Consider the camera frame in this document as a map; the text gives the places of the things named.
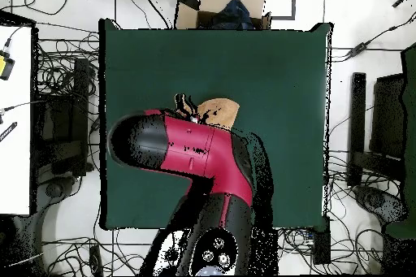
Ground tan terry towel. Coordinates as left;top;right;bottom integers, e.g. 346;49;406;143
176;94;241;132

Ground tangle of black cables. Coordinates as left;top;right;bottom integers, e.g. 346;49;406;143
34;37;100;119
277;227;384;275

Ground dark green cloth cover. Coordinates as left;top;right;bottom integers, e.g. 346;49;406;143
384;42;416;240

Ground black power adapter with cable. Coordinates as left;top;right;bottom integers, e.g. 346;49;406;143
331;13;416;63

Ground black slotted bar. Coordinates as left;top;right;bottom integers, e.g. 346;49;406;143
0;121;18;143

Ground white desk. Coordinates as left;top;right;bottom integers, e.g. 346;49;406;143
0;24;33;216

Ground yellow and black device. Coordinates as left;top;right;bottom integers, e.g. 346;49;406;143
0;50;16;81

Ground blue jeans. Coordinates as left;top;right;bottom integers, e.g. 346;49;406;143
210;0;256;30

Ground black floor stand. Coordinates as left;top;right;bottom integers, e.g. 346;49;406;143
348;71;408;188
33;58;91;184

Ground black power strip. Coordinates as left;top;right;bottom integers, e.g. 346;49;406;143
312;224;332;266

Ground dark green table cloth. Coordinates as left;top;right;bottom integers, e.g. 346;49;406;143
98;18;333;231

